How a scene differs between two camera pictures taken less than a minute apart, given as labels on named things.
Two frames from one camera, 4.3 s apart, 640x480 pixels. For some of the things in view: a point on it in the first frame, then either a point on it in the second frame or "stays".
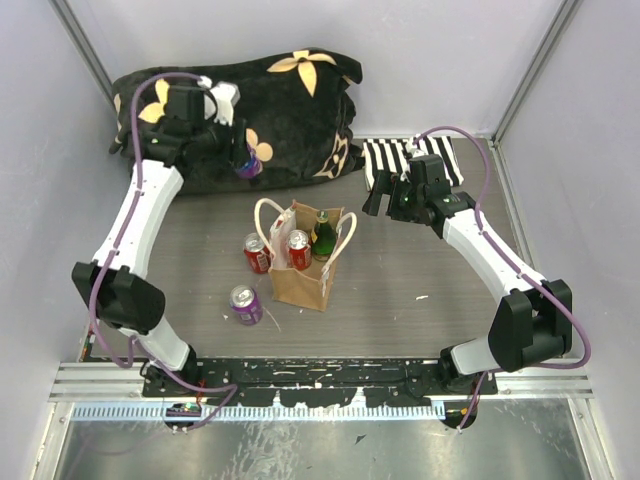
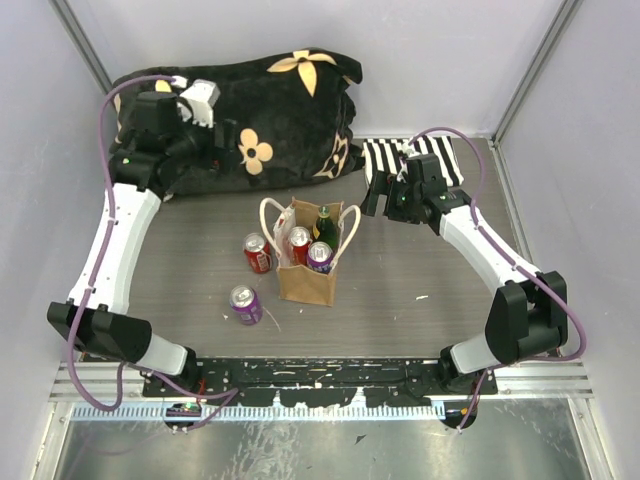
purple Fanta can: [251, 168] to [320, 256]
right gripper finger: [384, 182] stays
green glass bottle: [323, 237] stays
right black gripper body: [405, 200] stays
